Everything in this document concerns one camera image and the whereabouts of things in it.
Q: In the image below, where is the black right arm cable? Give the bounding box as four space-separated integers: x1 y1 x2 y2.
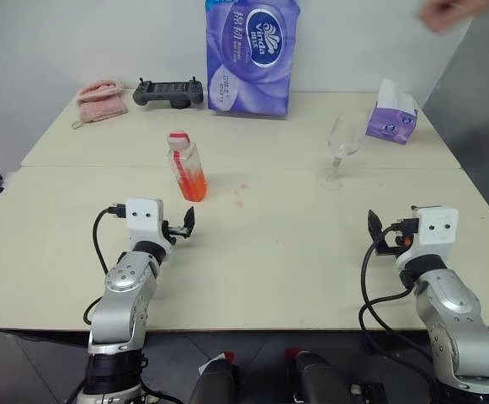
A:
358 226 439 368

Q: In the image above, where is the small purple tissue box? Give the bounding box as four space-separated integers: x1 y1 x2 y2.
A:
364 78 419 146

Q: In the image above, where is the white red bottle cap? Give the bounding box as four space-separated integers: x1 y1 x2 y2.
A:
167 131 192 150

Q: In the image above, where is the large purple Vinda tissue pack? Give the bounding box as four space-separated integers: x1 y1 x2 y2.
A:
205 0 304 120

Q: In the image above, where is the dark rounded shape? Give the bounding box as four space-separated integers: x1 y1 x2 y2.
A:
188 351 242 404
284 346 357 404

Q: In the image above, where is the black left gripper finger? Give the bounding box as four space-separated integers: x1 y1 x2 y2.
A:
183 205 196 239

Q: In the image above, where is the bottle with orange liquid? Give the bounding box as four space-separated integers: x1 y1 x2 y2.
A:
166 141 210 204

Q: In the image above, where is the person's bare hand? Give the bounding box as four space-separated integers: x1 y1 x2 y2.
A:
416 0 489 35

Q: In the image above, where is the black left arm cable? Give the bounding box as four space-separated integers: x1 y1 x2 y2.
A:
82 203 127 326

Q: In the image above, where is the clear wine glass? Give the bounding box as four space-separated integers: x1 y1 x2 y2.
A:
316 110 369 191

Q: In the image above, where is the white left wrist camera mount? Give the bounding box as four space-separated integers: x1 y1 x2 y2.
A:
125 198 173 250

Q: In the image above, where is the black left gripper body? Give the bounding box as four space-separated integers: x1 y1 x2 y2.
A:
162 219 188 245

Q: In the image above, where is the pink towel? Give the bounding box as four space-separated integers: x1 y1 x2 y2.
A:
71 78 129 130

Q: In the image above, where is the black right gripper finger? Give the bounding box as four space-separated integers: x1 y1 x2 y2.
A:
367 209 384 245

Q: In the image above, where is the grey handheld controller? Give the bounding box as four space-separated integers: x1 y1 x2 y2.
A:
132 75 205 110

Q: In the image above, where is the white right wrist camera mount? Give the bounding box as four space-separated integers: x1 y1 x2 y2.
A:
396 205 459 267

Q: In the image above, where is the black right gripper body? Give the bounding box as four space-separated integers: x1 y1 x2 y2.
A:
374 215 420 257

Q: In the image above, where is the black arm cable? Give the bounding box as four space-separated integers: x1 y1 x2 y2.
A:
358 226 439 368
82 203 127 326

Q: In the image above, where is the grey partition panel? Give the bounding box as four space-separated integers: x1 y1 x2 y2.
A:
422 0 489 330

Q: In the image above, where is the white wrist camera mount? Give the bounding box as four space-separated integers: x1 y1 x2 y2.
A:
396 205 459 267
125 198 173 250

